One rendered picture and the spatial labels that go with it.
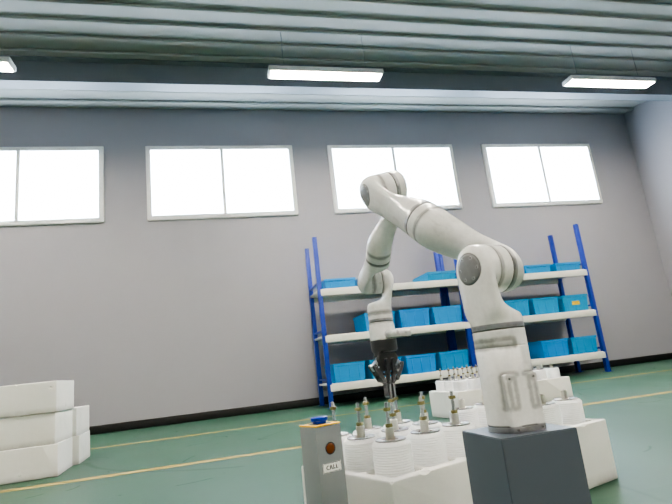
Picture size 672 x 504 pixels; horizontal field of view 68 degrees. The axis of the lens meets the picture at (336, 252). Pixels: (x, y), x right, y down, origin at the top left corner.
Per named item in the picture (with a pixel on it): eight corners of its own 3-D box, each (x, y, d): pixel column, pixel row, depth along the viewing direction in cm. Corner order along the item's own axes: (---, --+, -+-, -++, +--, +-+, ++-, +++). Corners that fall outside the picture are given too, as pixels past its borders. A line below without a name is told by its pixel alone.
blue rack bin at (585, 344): (549, 356, 675) (546, 340, 679) (573, 353, 684) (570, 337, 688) (574, 354, 628) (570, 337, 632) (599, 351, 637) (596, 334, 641)
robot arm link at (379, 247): (385, 243, 147) (359, 250, 144) (395, 162, 130) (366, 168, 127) (401, 262, 140) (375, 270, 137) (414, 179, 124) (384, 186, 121)
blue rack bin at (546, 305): (512, 319, 677) (510, 304, 682) (537, 317, 686) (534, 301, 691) (535, 314, 630) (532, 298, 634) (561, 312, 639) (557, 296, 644)
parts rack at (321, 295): (613, 371, 630) (580, 223, 672) (328, 408, 543) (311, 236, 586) (579, 371, 690) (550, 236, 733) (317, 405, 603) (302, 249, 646)
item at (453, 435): (491, 498, 128) (479, 424, 132) (455, 503, 127) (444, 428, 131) (478, 489, 137) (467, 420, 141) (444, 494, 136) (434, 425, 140)
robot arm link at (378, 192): (355, 172, 127) (409, 209, 107) (388, 165, 130) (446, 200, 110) (356, 205, 132) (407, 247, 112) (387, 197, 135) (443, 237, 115)
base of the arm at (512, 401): (555, 427, 84) (535, 325, 88) (506, 435, 82) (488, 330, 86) (523, 423, 93) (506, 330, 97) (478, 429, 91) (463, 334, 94)
